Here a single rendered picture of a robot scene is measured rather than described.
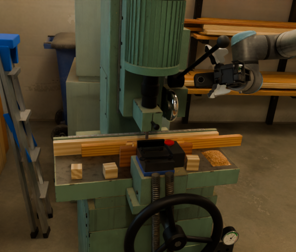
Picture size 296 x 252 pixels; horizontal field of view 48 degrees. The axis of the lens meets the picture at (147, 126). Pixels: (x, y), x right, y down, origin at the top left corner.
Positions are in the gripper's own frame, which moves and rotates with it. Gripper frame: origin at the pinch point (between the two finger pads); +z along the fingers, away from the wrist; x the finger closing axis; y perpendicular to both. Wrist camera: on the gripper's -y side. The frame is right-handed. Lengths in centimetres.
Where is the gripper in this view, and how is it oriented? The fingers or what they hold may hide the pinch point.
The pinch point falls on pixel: (205, 71)
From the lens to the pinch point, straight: 100.1
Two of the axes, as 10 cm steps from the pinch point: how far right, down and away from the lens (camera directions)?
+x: 0.5, 10.0, -0.2
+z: -5.7, 0.1, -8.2
